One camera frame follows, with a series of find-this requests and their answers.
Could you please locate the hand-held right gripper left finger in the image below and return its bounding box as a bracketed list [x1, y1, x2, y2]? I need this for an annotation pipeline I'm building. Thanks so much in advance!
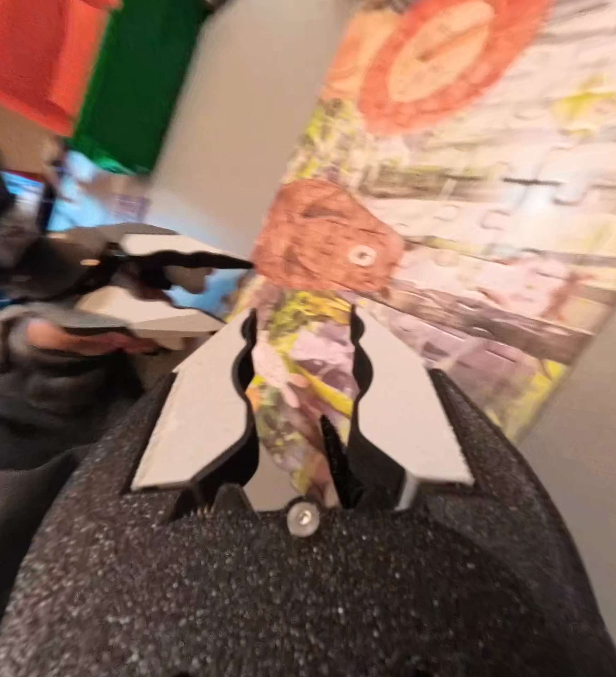
[129, 311, 260, 491]

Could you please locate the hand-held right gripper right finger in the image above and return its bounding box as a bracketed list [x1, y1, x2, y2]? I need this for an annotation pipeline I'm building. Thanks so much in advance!
[349, 306, 475, 510]

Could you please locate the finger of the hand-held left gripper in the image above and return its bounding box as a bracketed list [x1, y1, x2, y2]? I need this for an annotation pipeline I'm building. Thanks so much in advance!
[72, 288, 228, 351]
[120, 233, 256, 294]

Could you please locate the animal jigsaw puzzle board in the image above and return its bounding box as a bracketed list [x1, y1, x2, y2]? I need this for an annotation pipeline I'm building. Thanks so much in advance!
[228, 0, 616, 503]

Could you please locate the person's left forearm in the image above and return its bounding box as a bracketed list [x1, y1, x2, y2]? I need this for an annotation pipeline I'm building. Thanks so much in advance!
[0, 301, 145, 424]

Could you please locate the grey desk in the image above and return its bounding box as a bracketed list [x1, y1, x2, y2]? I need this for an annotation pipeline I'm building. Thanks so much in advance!
[144, 0, 616, 677]

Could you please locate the person's left hand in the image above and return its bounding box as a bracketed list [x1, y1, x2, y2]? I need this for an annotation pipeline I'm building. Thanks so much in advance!
[28, 319, 159, 357]

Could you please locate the green plastic bin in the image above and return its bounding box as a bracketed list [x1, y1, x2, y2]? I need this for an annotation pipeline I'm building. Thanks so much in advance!
[67, 0, 213, 175]

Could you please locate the person's dark jacket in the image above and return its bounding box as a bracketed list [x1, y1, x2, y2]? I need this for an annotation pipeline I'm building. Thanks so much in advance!
[0, 402, 155, 651]

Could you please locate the orange plastic bin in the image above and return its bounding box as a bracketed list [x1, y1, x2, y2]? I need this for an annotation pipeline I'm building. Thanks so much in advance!
[0, 0, 121, 135]

